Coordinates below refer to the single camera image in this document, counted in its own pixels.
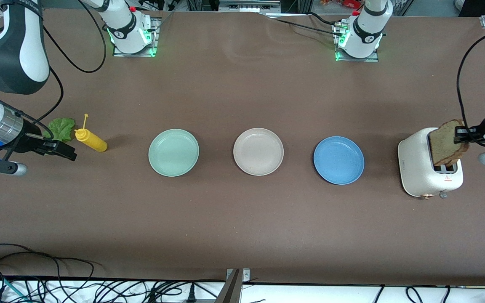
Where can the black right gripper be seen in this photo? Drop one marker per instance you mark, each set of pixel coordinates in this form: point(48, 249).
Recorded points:
point(30, 143)

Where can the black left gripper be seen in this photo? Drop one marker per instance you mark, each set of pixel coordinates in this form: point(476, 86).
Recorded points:
point(483, 126)

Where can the green lettuce leaf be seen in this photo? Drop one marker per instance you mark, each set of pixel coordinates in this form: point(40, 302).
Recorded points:
point(63, 128)

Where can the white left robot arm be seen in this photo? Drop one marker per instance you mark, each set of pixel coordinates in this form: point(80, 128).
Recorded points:
point(369, 29)

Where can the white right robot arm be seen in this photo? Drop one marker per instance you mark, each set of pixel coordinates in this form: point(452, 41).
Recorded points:
point(11, 46)

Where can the pale green plate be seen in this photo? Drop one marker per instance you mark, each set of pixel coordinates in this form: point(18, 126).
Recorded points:
point(173, 152)

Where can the blue plate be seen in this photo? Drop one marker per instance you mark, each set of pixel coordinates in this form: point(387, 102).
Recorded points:
point(338, 160)

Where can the beige plate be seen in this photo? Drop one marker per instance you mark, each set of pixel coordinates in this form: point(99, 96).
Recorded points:
point(258, 151)

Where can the yellow squeeze bottle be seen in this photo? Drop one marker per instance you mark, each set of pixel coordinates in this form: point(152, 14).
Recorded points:
point(93, 142)

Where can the white toaster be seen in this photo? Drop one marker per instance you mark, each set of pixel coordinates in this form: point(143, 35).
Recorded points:
point(415, 168)

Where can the black power plug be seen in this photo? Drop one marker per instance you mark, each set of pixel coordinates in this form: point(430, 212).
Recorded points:
point(191, 294)

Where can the grey equipment box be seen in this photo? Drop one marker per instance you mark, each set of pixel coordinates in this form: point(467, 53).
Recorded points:
point(249, 5)

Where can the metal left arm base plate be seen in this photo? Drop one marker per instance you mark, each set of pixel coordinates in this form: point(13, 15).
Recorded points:
point(375, 59)

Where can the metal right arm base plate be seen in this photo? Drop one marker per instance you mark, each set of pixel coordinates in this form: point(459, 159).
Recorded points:
point(154, 40)

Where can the grey metal bracket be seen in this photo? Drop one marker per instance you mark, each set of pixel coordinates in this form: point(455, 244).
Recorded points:
point(232, 286)

